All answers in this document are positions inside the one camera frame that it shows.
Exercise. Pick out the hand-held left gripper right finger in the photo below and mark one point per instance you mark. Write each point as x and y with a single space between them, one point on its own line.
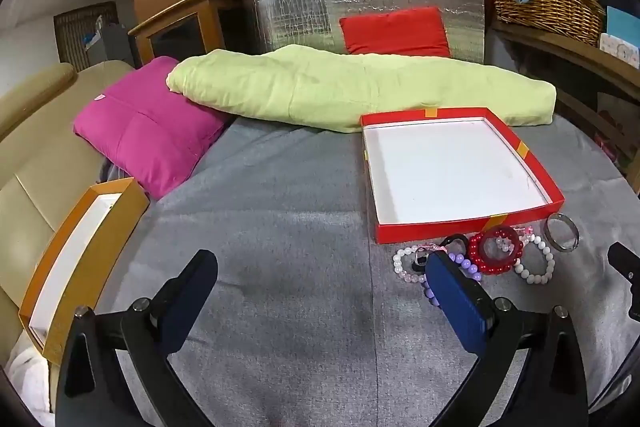
457 302

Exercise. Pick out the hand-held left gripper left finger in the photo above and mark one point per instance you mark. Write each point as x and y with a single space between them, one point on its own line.
192 289

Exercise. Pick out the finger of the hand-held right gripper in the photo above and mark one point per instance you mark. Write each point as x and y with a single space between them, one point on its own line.
627 269

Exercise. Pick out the dark red bangle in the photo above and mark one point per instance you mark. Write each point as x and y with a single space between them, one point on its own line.
484 247

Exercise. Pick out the silver bangle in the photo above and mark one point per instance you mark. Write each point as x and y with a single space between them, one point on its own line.
570 243

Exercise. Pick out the red shallow cardboard box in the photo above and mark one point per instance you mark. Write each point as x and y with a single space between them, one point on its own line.
450 167

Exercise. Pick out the black bangle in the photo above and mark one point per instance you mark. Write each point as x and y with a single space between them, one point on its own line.
457 238

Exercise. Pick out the orange cardboard box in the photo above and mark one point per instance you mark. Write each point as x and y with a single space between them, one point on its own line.
60 267

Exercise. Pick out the pink cushion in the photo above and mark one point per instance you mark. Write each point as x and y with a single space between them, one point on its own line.
145 132

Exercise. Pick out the beige leather sofa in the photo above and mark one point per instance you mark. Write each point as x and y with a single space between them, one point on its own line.
40 157

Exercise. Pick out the wooden shelf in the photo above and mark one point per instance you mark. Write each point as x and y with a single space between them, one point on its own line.
575 72

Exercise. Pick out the light green pillow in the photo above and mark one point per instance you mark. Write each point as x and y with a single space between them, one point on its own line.
325 87

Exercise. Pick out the blue card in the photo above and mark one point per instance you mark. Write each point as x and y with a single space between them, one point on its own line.
622 27

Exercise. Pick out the wooden glass-door cabinet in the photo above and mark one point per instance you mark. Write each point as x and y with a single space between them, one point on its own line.
175 27

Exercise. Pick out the wicker basket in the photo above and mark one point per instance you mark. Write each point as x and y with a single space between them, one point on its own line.
550 7

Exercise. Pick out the red cushion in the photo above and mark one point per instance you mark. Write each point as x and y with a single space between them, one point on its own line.
395 32

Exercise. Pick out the rattan window screen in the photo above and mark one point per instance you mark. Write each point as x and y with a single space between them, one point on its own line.
70 32

